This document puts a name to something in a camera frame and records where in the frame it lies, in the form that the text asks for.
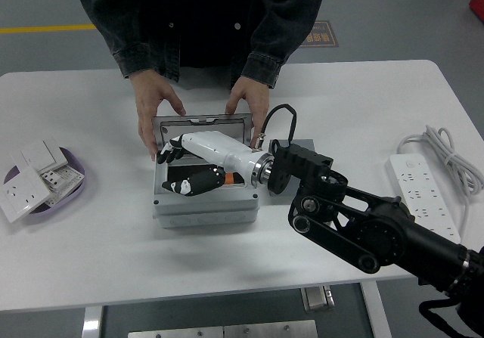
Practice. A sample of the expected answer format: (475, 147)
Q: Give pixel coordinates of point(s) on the person's left hand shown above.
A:
(249, 96)

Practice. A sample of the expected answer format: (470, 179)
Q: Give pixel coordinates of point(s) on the person's right hand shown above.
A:
(151, 96)

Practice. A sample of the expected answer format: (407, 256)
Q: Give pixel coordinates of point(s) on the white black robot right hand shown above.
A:
(215, 147)

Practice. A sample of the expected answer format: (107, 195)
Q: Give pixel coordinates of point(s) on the orange cylinder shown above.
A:
(232, 178)

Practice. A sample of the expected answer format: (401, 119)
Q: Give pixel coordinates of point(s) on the grey box with clear flap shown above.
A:
(204, 209)

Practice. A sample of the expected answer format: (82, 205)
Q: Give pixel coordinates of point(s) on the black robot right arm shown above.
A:
(378, 232)

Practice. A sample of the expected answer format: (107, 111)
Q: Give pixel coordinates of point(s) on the person's right forearm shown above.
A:
(143, 54)

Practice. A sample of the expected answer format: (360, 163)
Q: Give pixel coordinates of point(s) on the person's left forearm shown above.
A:
(272, 58)

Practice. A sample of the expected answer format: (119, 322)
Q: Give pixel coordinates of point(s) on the grey cube with round hole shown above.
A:
(304, 143)

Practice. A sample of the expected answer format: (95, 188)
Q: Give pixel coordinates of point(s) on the person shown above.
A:
(204, 13)

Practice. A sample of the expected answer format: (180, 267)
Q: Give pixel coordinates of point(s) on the brown floor sign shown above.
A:
(325, 35)

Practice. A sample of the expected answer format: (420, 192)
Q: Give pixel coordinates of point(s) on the white socket module with holes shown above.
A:
(60, 179)

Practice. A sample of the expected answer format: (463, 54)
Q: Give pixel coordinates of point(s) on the yellow floor tape line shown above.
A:
(45, 28)

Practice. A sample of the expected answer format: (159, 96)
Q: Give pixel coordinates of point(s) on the purple tray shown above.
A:
(70, 202)

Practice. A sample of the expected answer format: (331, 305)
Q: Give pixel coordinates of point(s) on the white table leg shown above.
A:
(376, 311)
(92, 323)

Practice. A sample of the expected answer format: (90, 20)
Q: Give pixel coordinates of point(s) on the white wall switch plate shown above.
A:
(38, 156)

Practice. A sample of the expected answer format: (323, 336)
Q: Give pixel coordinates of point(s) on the white wall socket plate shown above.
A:
(22, 198)

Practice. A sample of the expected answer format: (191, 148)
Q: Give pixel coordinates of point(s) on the grey metal bracket under table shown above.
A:
(317, 298)

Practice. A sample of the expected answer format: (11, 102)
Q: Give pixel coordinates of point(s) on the grey metal base plate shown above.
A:
(223, 331)

